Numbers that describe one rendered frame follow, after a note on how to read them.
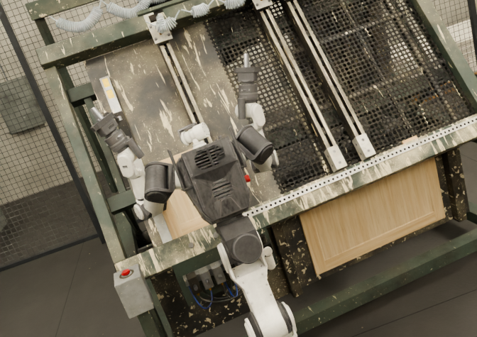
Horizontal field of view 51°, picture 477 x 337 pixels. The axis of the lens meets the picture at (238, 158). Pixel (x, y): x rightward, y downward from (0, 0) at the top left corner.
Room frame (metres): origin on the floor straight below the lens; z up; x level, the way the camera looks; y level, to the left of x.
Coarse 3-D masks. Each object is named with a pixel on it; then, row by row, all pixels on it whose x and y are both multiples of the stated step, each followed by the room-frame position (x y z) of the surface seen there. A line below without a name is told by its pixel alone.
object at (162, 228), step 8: (104, 88) 2.68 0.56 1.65; (112, 88) 2.68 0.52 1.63; (112, 104) 2.63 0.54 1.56; (136, 160) 2.45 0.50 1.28; (144, 176) 2.40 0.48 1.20; (160, 216) 2.28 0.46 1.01; (160, 224) 2.26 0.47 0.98; (160, 232) 2.24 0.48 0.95; (168, 232) 2.24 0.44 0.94; (168, 240) 2.22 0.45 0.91
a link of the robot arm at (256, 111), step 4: (256, 104) 2.20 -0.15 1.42; (252, 108) 2.19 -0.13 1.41; (256, 108) 2.19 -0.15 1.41; (260, 108) 2.21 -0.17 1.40; (252, 112) 2.19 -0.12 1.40; (256, 112) 2.19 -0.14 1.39; (260, 112) 2.21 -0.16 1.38; (252, 116) 2.19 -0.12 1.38; (256, 116) 2.19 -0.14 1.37; (260, 116) 2.20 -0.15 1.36; (264, 116) 2.22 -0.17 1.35; (256, 120) 2.19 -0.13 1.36; (260, 120) 2.20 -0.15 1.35; (264, 120) 2.22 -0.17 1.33; (252, 124) 2.27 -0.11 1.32; (256, 124) 2.19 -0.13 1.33; (260, 124) 2.20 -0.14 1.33; (256, 128) 2.20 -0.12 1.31; (260, 128) 2.22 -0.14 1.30
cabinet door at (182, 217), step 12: (180, 156) 2.48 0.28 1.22; (180, 192) 2.37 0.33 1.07; (168, 204) 2.34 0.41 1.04; (180, 204) 2.34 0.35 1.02; (192, 204) 2.33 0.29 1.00; (168, 216) 2.30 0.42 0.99; (180, 216) 2.30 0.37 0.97; (192, 216) 2.30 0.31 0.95; (168, 228) 2.27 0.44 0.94; (180, 228) 2.26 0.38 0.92; (192, 228) 2.26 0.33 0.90
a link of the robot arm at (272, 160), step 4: (272, 156) 2.18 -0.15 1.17; (276, 156) 2.21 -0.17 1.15; (268, 160) 2.11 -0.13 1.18; (272, 160) 2.16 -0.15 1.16; (276, 160) 2.20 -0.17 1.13; (252, 164) 2.19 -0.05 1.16; (256, 164) 2.11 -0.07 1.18; (264, 164) 2.11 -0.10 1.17; (268, 164) 2.13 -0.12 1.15; (272, 164) 2.15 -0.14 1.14; (276, 164) 2.20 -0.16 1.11; (252, 168) 2.18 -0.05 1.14; (256, 168) 2.16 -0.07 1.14; (260, 168) 2.14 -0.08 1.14; (264, 168) 2.14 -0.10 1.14; (268, 168) 2.15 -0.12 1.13; (272, 168) 2.18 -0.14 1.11; (256, 172) 2.19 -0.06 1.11
